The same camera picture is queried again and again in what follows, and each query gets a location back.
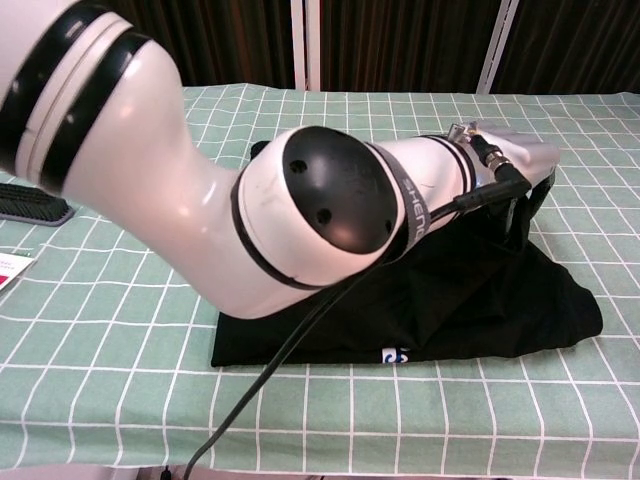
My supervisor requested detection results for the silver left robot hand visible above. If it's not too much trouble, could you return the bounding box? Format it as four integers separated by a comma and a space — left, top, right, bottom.
467, 122, 561, 241

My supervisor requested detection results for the black T-shirt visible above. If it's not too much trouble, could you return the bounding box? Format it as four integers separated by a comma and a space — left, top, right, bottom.
209, 139, 601, 369

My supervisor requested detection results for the dark pleated curtain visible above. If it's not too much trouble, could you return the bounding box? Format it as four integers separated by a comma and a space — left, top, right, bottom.
112, 0, 296, 90
492, 0, 640, 96
319, 0, 506, 94

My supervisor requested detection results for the green checked tablecloth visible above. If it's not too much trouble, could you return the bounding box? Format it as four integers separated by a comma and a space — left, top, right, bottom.
0, 82, 640, 471

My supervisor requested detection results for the red white snack packet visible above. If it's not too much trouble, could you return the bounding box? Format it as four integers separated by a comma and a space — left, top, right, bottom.
0, 252, 39, 294

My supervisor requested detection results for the white frame post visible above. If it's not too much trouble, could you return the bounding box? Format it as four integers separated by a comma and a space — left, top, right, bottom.
474, 0, 521, 95
289, 0, 322, 92

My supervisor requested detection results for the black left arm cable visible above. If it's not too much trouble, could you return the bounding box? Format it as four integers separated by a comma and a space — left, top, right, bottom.
182, 132, 534, 480

